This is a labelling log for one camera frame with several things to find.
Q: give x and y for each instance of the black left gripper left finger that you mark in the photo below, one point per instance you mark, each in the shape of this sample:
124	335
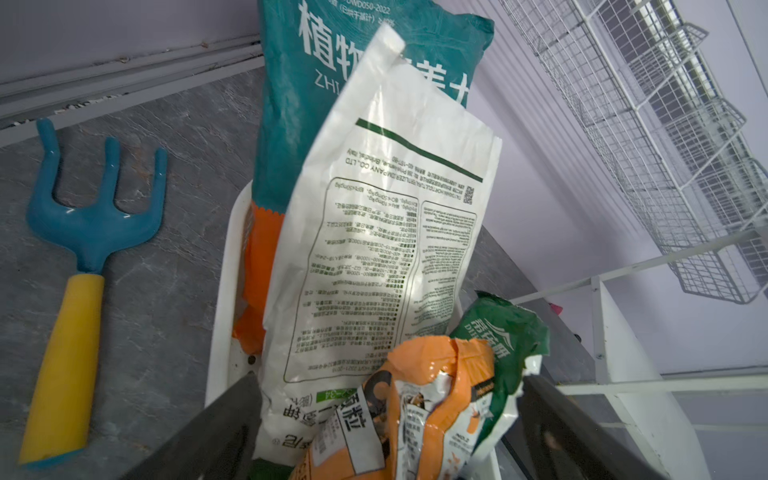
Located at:
218	443

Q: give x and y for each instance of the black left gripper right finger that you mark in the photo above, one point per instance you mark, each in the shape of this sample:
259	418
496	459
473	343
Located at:
565	443

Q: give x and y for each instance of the green white urea bag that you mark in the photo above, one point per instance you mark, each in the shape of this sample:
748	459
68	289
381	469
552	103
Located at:
519	340

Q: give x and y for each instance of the orange fertilizer bag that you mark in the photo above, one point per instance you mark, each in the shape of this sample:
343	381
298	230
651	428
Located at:
419	416

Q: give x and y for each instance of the white fertilizer bag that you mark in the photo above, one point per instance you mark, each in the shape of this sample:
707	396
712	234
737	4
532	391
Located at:
375	243

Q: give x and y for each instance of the white metal tiered shelf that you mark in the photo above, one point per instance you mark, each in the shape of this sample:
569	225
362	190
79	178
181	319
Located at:
681	380

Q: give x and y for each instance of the white perforated plastic basket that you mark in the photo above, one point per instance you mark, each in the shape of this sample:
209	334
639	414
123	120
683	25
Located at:
227	361

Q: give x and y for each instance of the white wire wall rack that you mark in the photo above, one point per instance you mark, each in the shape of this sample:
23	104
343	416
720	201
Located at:
633	75

